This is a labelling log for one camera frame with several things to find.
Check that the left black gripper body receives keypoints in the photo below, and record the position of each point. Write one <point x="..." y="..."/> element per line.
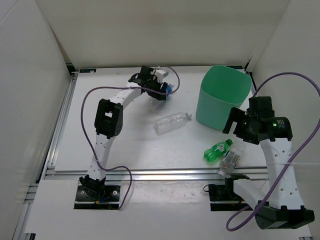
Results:
<point x="153" y="83"/>

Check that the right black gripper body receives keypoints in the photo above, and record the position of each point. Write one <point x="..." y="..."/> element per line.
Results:
<point x="244" y="131"/>

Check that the blue label water bottle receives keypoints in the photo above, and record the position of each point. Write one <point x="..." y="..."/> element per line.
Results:
<point x="168" y="89"/>

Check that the clear bottle white blue label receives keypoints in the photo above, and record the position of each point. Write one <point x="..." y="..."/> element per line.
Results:
<point x="231" y="158"/>

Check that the clear plastic bottle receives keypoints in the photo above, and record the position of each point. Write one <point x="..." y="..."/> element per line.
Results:
<point x="172" y="122"/>

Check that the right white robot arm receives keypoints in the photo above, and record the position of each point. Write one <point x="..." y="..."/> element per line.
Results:
<point x="282" y="207"/>

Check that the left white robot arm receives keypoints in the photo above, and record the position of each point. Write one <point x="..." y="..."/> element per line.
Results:
<point x="108" y="121"/>

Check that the green plastic bin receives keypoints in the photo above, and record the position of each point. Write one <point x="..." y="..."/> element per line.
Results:
<point x="221" y="89"/>

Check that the green soda bottle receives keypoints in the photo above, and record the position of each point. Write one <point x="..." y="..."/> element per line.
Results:
<point x="218" y="150"/>

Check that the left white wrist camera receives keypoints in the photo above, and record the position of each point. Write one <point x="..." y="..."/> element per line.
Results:
<point x="160" y="74"/>

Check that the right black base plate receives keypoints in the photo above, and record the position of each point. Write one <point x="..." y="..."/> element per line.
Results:
<point x="222" y="199"/>

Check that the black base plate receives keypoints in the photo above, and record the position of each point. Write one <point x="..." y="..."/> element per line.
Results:
<point x="222" y="199"/>
<point x="107" y="199"/>

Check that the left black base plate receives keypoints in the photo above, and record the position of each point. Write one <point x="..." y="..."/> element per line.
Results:
<point x="107" y="199"/>

